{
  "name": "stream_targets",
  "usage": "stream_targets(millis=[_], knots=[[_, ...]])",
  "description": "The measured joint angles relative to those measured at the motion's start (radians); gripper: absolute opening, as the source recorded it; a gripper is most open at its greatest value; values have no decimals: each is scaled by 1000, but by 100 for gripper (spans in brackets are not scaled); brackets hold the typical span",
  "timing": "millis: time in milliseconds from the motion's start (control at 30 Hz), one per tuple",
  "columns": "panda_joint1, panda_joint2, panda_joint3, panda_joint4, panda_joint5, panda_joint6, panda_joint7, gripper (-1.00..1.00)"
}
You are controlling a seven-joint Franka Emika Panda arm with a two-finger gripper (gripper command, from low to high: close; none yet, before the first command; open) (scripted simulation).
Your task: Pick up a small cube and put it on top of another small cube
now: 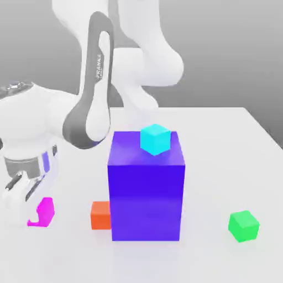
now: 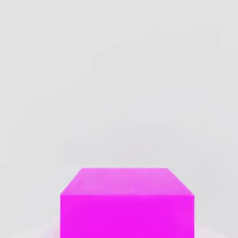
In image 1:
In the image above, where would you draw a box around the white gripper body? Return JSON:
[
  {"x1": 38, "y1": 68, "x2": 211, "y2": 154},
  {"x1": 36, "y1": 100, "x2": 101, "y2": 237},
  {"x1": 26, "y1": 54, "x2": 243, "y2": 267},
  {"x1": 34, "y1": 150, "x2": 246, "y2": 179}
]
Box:
[{"x1": 1, "y1": 170, "x2": 48, "y2": 219}]

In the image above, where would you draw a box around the small magenta cube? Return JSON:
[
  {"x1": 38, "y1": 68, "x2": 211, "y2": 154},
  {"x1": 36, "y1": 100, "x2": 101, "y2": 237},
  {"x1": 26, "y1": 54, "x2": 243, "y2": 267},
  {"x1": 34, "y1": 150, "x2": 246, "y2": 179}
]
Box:
[{"x1": 27, "y1": 197, "x2": 55, "y2": 228}]

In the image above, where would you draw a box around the small orange cube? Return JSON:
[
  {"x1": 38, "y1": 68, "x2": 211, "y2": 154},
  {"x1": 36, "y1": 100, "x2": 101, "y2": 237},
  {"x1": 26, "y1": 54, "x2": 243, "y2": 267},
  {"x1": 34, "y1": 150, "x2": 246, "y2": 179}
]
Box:
[{"x1": 90, "y1": 201, "x2": 112, "y2": 230}]

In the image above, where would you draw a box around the small cyan cube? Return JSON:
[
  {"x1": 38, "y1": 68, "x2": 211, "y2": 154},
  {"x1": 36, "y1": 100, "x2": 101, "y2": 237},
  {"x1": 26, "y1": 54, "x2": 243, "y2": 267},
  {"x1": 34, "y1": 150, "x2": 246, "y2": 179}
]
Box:
[{"x1": 140, "y1": 123, "x2": 171, "y2": 156}]

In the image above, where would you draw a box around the small green cube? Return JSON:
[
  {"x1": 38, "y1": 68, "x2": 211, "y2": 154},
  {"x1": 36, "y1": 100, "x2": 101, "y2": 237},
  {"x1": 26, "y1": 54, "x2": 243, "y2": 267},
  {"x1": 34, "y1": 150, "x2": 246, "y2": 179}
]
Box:
[{"x1": 228, "y1": 210, "x2": 260, "y2": 243}]

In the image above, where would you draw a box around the large purple box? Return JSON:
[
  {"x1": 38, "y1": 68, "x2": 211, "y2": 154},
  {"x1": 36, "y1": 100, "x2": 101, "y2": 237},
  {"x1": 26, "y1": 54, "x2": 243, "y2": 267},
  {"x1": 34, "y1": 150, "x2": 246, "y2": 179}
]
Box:
[{"x1": 107, "y1": 130, "x2": 186, "y2": 242}]

